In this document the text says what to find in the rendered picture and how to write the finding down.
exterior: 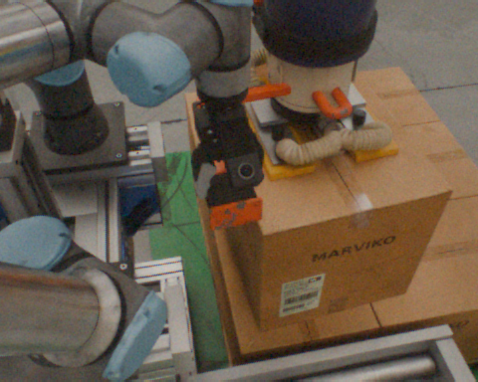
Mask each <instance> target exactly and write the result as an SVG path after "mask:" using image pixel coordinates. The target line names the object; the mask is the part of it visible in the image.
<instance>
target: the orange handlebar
mask: <svg viewBox="0 0 478 382"><path fill-rule="evenodd" d="M290 93H291V87H290V86H288V85H286V84H285V83H282V84H281V85H280V83H277V84H272V85H269V86H260V87H256V88H252V89H249V92H248V95H247V97H246V98H245V99H244V100H243V102H252V101H256V100H260V99H264V98H273V97H276V96H288V95H289V94H290ZM332 96H333V98H334V99H335V100H336V102H337V104H338V105H339V107H332V106H331V105H330V104H329V102H328V100H327V99H326V97H325V96H324V95H323V92H320V91H315V92H314V93H313V94H312V97H313V100H314V101H315V102H316V105H317V106H318V107H319V109H320V111H321V112H322V113H323V115H325V116H326V117H328V118H334V119H336V118H345V117H346V116H348V115H349V114H350V113H351V112H352V110H353V106H352V104H351V102H350V101H349V99H348V98H347V97H346V96H345V94H344V93H343V91H342V90H341V89H340V88H339V87H336V88H335V89H333V91H332ZM243 102H241V103H243ZM214 163H215V165H216V168H217V171H218V170H222V169H225V166H224V163H223V160H221V161H220V162H217V161H214Z"/></svg>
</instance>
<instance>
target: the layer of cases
mask: <svg viewBox="0 0 478 382"><path fill-rule="evenodd" d="M359 74H360V75H361V76H362V78H363V79H364V80H365V81H366V82H367V84H368V85H369V86H370V88H371V89H372V91H373V92H375V93H376V95H377V96H378V97H379V99H380V100H381V101H382V103H383V104H385V106H386V108H388V110H389V111H390V112H391V114H392V115H393V116H394V118H396V120H397V121H398V122H399V124H400V125H401V126H402V127H403V129H404V130H405V131H406V133H407V134H409V137H411V138H412V139H413V141H414V142H415V143H416V145H417V146H418V147H419V148H420V150H421V151H422V152H423V154H425V156H426V157H427V158H428V160H429V161H430V162H431V164H433V165H434V168H436V169H437V171H438V172H439V173H440V174H441V176H442V177H443V178H444V180H445V181H447V183H448V184H449V185H450V187H451V188H452V189H453V192H452V194H451V197H450V199H449V201H448V204H447V205H446V207H445V209H444V212H443V214H442V215H441V219H440V221H439V222H438V225H437V227H436V229H435V231H434V234H433V235H432V237H431V241H430V242H429V244H428V245H427V249H426V251H425V252H424V255H423V257H422V259H421V262H420V264H419V265H418V267H417V271H416V272H415V274H414V277H413V279H412V281H411V284H410V285H409V287H408V289H407V292H406V294H401V295H398V296H395V297H389V298H386V299H384V300H381V301H375V302H372V303H369V304H364V305H360V306H358V307H352V308H350V309H347V310H341V311H338V312H335V313H330V314H327V315H324V316H321V317H316V318H313V319H310V320H304V321H301V322H299V323H293V324H290V325H287V326H284V327H283V326H282V327H279V328H276V329H273V330H267V331H265V332H262V333H260V331H259V329H258V326H257V322H256V320H255V317H254V315H253V310H252V308H251V306H250V301H249V299H248V296H247V292H246V289H245V288H244V286H243V281H242V279H241V277H240V272H239V270H238V267H237V263H236V260H235V258H234V256H233V251H232V249H231V247H230V242H229V240H228V237H227V233H226V230H225V228H224V229H221V230H214V231H211V230H210V219H209V211H208V208H207V203H206V201H205V198H204V200H200V198H199V201H200V209H201V213H202V217H203V220H204V228H205V231H206V235H207V243H208V247H209V250H210V257H211V262H212V266H213V273H214V276H215V280H216V284H217V292H218V296H219V299H220V307H221V311H222V315H223V323H224V326H225V330H226V334H227V342H228V346H229V350H230V357H231V361H232V365H233V367H236V366H240V365H243V364H251V363H255V362H259V361H267V360H270V359H274V358H278V357H286V356H290V355H294V354H301V353H304V352H308V351H316V350H320V349H324V348H331V347H335V346H339V345H347V344H351V343H354V342H358V341H366V340H370V339H374V338H382V337H385V336H389V335H396V334H400V333H403V332H411V331H415V330H419V329H426V328H430V327H434V326H442V325H446V324H447V325H448V326H449V327H450V328H451V331H452V333H453V335H452V336H451V338H453V340H454V341H455V344H456V346H457V347H458V350H459V352H460V353H461V355H462V357H463V359H470V358H473V357H477V356H478V168H477V167H476V164H474V163H473V161H472V160H471V158H470V157H469V156H468V154H466V153H465V152H466V151H464V150H463V148H462V147H461V146H460V144H458V141H456V140H455V137H453V136H452V134H451V133H450V131H449V130H448V128H447V127H445V125H444V124H443V123H442V121H440V118H439V117H437V114H435V113H434V110H432V108H431V107H430V105H429V104H427V101H426V100H424V97H422V95H421V94H420V93H419V91H418V90H417V88H415V87H414V85H413V84H412V83H411V81H410V80H409V78H408V77H407V75H405V74H404V73H403V71H402V70H401V68H387V69H380V70H374V71H368V72H359ZM184 97H185V105H186V112H187V128H188V135H189V143H190V151H191V154H192V151H194V149H195V148H197V143H200V140H199V138H197V133H196V131H195V128H194V113H193V111H192V107H191V104H192V103H193V102H195V101H196V99H197V93H185V94H184Z"/></svg>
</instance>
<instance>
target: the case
mask: <svg viewBox="0 0 478 382"><path fill-rule="evenodd" d="M351 83H352V84H353V82H351ZM353 85H354V86H355V88H356V89H357V91H358V92H359V94H360V95H362V98H364V100H365V101H366V105H367V106H368V108H369V109H370V111H372V114H374V115H375V118H377V119H378V121H382V122H383V123H386V124H387V125H388V126H389V128H390V130H391V131H392V140H393V141H394V142H395V143H396V145H397V146H398V147H399V150H398V153H397V154H392V155H389V156H385V157H383V158H375V159H372V160H368V161H361V162H355V161H354V160H353V159H352V156H351V155H350V154H349V152H348V151H347V150H346V149H345V150H346V151H345V154H339V155H336V156H330V157H329V158H328V157H326V158H324V159H323V158H322V160H319V159H318V161H313V162H314V164H315V165H316V169H315V171H314V172H311V173H307V174H300V175H296V176H293V177H286V178H283V179H279V180H276V181H270V180H269V177H268V175H267V174H266V171H265V168H264V167H263V174H264V179H263V181H262V182H261V184H260V185H259V186H257V187H256V188H254V189H255V191H256V195H257V197H262V198H263V219H262V220H258V221H254V222H251V223H248V224H241V225H237V226H234V227H227V228H225V230H226V233H227V237H228V240H229V242H230V247H231V249H232V251H233V256H234V258H235V260H236V263H237V267H238V270H239V272H240V277H241V279H242V281H243V286H244V288H245V289H246V292H247V296H248V299H249V301H250V306H251V308H252V310H253V315H254V317H255V320H256V322H257V326H258V329H259V331H260V333H262V332H265V331H267V330H273V329H276V328H279V327H282V326H283V327H284V326H287V325H290V324H293V323H299V322H301V321H304V320H310V319H313V318H316V317H321V316H324V315H327V314H330V313H335V312H338V311H341V310H347V309H350V308H352V307H358V306H360V305H364V304H369V303H372V302H375V301H381V300H384V299H386V298H389V297H395V296H398V295H401V294H406V292H407V289H408V287H409V285H410V284H411V281H412V279H413V277H414V274H415V272H416V271H417V267H418V265H419V264H420V262H421V259H422V257H423V255H424V252H425V251H426V249H427V245H428V244H429V242H430V241H431V237H432V235H433V234H434V231H435V229H436V227H437V225H438V222H439V221H440V219H441V215H442V214H443V212H444V209H445V207H446V205H447V204H448V201H449V199H450V197H451V194H452V192H453V189H452V188H451V187H450V185H449V184H448V183H447V181H445V180H444V178H443V177H442V176H441V174H440V173H439V172H438V171H437V169H436V168H434V165H433V164H431V162H430V161H429V160H428V158H427V157H426V156H425V154H423V152H422V151H421V150H420V148H419V147H418V146H417V145H416V143H415V142H414V141H413V139H412V138H411V137H409V134H407V133H406V131H405V130H404V129H403V127H402V126H401V125H400V124H399V122H398V121H397V120H396V118H394V116H393V115H392V114H391V112H390V111H389V110H388V108H386V106H385V104H383V103H382V101H381V100H380V99H379V97H378V96H377V95H376V93H375V92H373V91H372V89H371V88H370V86H369V85H368V84H367V82H366V81H365V80H364V79H363V78H362V76H361V75H360V74H359V72H358V71H357V74H356V82H355V83H354V84H353ZM291 123H292V124H293V126H294V128H295V129H296V132H297V133H298V135H299V138H300V139H301V140H302V143H303V144H304V145H306V143H309V142H310V141H312V142H313V141H315V140H317V139H320V138H319V136H318V134H317V133H316V130H315V129H314V128H313V127H312V126H311V125H301V124H297V123H295V122H292V121H291Z"/></svg>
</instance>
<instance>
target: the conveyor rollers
mask: <svg viewBox="0 0 478 382"><path fill-rule="evenodd" d="M434 371H435V365H434V361H433V358H431V356H430V354H420V355H416V356H413V357H405V358H401V359H398V360H390V361H386V362H382V363H375V364H371V365H369V366H362V367H358V368H354V369H347V370H343V371H339V372H332V373H328V374H324V375H317V376H314V377H310V378H306V379H299V380H295V381H291V382H391V381H398V380H402V379H406V378H413V377H417V376H420V375H427V374H431V373H434Z"/></svg>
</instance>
